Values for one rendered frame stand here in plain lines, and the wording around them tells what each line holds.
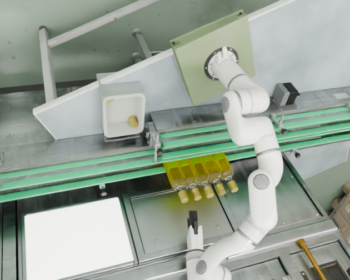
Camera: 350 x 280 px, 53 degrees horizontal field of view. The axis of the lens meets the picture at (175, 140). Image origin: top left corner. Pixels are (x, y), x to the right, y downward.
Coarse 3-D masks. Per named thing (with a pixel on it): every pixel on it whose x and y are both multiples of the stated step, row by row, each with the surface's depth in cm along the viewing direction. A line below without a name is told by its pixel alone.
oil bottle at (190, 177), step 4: (180, 160) 159; (184, 160) 160; (188, 160) 160; (180, 164) 158; (184, 164) 158; (188, 164) 158; (184, 168) 156; (188, 168) 156; (192, 168) 157; (184, 172) 155; (188, 172) 155; (192, 172) 155; (184, 176) 153; (188, 176) 153; (192, 176) 153; (196, 176) 154; (188, 180) 152; (192, 180) 152; (196, 180) 153; (188, 184) 152; (196, 184) 154
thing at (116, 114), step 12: (120, 96) 138; (132, 96) 140; (144, 96) 142; (108, 108) 150; (120, 108) 152; (132, 108) 154; (144, 108) 147; (108, 120) 155; (120, 120) 157; (108, 132) 153; (120, 132) 154; (132, 132) 155
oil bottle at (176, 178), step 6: (168, 162) 157; (174, 162) 158; (168, 168) 155; (174, 168) 155; (180, 168) 156; (168, 174) 156; (174, 174) 153; (180, 174) 153; (174, 180) 151; (180, 180) 151; (174, 186) 151
